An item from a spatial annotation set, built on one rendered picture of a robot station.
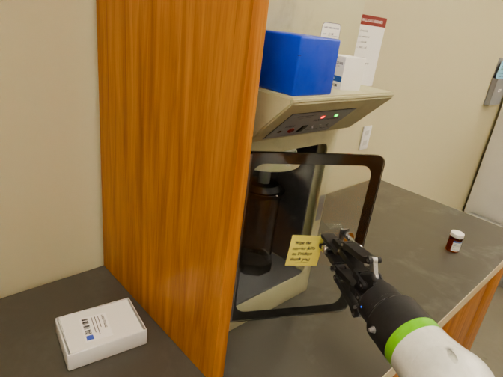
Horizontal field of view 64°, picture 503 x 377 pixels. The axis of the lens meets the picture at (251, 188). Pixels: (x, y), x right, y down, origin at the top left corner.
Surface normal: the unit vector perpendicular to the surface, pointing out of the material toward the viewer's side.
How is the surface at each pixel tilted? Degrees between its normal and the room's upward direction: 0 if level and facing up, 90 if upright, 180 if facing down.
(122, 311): 0
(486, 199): 90
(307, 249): 90
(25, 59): 90
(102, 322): 0
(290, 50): 90
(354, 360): 0
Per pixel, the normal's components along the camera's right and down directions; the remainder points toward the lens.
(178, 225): -0.73, 0.18
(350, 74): 0.47, 0.40
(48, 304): 0.11, -0.91
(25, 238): 0.68, 0.36
